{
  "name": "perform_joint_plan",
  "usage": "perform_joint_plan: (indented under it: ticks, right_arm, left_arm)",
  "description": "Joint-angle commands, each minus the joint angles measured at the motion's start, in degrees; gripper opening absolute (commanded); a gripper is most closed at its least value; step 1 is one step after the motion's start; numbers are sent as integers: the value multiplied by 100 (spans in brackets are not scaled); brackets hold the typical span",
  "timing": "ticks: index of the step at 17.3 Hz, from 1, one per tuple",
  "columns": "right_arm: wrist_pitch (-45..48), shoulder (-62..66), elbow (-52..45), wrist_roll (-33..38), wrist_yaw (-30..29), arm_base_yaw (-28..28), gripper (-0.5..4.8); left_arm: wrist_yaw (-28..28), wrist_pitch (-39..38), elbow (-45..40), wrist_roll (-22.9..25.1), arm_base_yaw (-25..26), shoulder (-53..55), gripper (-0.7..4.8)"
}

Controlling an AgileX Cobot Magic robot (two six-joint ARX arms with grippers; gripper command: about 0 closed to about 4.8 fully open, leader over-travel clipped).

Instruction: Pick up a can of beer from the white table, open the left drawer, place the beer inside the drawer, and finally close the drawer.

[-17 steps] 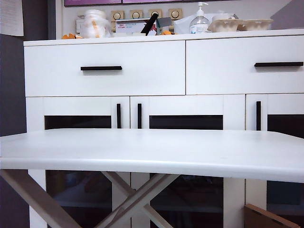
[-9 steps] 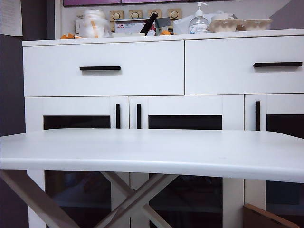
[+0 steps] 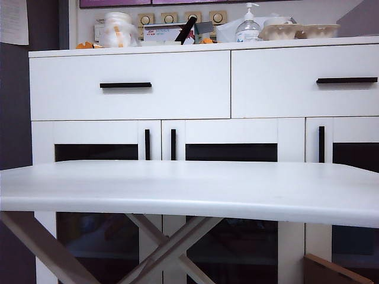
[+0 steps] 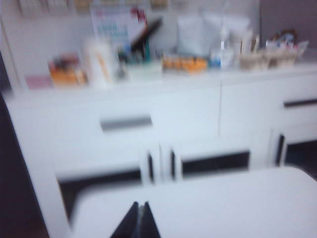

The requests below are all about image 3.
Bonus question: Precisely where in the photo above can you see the white cabinet drawer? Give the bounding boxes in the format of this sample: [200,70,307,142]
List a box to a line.
[231,44,379,119]
[28,50,232,121]

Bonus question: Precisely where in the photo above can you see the long black drawer handle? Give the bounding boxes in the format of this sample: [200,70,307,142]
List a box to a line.
[316,76,379,85]
[99,82,152,89]

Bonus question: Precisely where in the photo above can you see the white glass-panelled cabinet door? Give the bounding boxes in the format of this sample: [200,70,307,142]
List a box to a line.
[30,120,162,284]
[161,118,306,284]
[306,117,379,284]

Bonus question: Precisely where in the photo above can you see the beige table leg bar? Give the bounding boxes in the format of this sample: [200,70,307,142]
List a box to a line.
[117,216,224,284]
[126,213,216,284]
[0,211,100,284]

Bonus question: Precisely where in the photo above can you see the white cabinet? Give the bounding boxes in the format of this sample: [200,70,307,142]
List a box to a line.
[27,35,379,284]

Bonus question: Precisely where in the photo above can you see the black slanted stick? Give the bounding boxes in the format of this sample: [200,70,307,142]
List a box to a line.
[174,17,198,46]

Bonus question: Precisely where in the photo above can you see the white box with red print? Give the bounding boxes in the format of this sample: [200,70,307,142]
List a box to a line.
[142,24,184,42]

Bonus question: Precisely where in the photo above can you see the grey green small box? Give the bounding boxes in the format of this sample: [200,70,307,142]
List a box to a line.
[194,21,214,42]

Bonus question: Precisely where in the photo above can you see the clear pump sanitiser bottle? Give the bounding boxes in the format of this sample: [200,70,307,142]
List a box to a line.
[235,2,263,43]

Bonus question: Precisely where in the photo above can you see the beige egg carton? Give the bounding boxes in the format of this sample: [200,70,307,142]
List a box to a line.
[258,22,342,41]

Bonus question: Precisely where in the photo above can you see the brown cardboard sheet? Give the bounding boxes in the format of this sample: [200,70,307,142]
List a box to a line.
[303,253,375,284]

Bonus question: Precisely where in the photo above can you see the white paper sheet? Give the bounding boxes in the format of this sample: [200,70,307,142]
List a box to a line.
[0,0,30,46]

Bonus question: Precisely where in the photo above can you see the short black door handle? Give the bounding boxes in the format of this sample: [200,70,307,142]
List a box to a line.
[319,125,326,163]
[170,128,177,161]
[144,128,151,161]

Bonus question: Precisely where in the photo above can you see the beige wall knob switch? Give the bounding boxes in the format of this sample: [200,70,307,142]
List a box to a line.
[137,13,155,26]
[208,10,228,24]
[160,12,179,24]
[184,11,203,24]

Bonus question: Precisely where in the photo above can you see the purple framed wall picture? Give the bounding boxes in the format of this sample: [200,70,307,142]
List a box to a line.
[152,0,281,5]
[79,0,152,9]

